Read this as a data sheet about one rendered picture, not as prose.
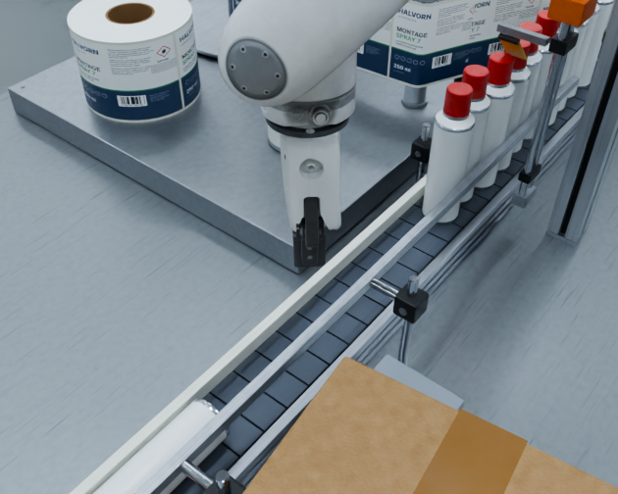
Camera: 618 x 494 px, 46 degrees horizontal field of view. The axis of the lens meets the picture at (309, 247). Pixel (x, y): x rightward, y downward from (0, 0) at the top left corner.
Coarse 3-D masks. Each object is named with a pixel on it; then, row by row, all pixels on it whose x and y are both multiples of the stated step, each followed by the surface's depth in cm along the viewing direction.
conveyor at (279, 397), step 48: (576, 96) 127; (528, 144) 117; (480, 192) 108; (384, 240) 100; (432, 240) 100; (336, 288) 94; (288, 336) 88; (336, 336) 88; (240, 384) 83; (288, 384) 83; (240, 432) 78
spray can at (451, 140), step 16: (448, 96) 90; (464, 96) 89; (448, 112) 91; (464, 112) 91; (448, 128) 92; (464, 128) 92; (432, 144) 96; (448, 144) 93; (464, 144) 93; (432, 160) 97; (448, 160) 95; (464, 160) 96; (432, 176) 98; (448, 176) 97; (464, 176) 98; (432, 192) 100; (448, 192) 98; (432, 208) 101
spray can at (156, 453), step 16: (192, 416) 74; (208, 416) 74; (160, 432) 73; (176, 432) 72; (192, 432) 72; (224, 432) 75; (144, 448) 72; (160, 448) 71; (176, 448) 71; (208, 448) 73; (128, 464) 70; (144, 464) 70; (160, 464) 70; (112, 480) 69; (128, 480) 68; (144, 480) 69; (176, 480) 71
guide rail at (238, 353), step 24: (408, 192) 102; (384, 216) 99; (360, 240) 95; (336, 264) 92; (312, 288) 89; (288, 312) 87; (264, 336) 85; (240, 360) 83; (192, 384) 78; (216, 384) 81; (168, 408) 76; (144, 432) 74; (120, 456) 72; (96, 480) 70
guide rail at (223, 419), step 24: (528, 120) 107; (504, 144) 103; (480, 168) 99; (456, 192) 95; (432, 216) 92; (408, 240) 88; (384, 264) 85; (360, 288) 82; (336, 312) 80; (312, 336) 77; (288, 360) 75; (264, 384) 73; (240, 408) 71; (216, 432) 69; (192, 456) 67; (168, 480) 66
